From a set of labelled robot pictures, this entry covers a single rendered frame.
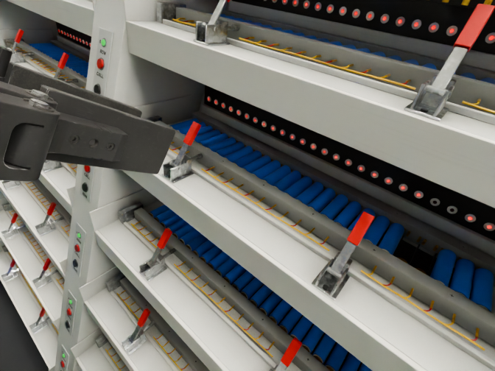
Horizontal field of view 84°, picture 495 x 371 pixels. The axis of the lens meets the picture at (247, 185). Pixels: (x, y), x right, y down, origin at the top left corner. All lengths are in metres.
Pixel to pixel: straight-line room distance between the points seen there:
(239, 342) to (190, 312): 0.09
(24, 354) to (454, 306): 1.28
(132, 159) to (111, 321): 0.59
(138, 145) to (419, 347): 0.30
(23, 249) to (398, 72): 1.15
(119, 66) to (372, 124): 0.40
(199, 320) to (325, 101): 0.37
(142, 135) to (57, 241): 0.77
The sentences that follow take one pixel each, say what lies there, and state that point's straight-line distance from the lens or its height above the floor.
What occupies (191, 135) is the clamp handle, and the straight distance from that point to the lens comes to 0.42.
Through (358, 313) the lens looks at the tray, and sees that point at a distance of 0.33.
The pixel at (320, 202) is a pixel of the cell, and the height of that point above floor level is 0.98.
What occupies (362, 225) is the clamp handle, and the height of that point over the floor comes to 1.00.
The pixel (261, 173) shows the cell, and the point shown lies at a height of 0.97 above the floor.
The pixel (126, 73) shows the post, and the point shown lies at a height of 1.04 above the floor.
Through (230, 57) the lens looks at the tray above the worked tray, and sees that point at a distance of 0.35.
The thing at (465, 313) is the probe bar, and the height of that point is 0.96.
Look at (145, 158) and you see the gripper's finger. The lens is 0.17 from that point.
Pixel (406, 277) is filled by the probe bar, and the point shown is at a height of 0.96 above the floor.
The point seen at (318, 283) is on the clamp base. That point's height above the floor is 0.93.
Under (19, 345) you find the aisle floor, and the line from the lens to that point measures 1.39.
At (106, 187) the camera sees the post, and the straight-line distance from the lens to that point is 0.60.
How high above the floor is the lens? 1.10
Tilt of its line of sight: 21 degrees down
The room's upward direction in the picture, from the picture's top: 20 degrees clockwise
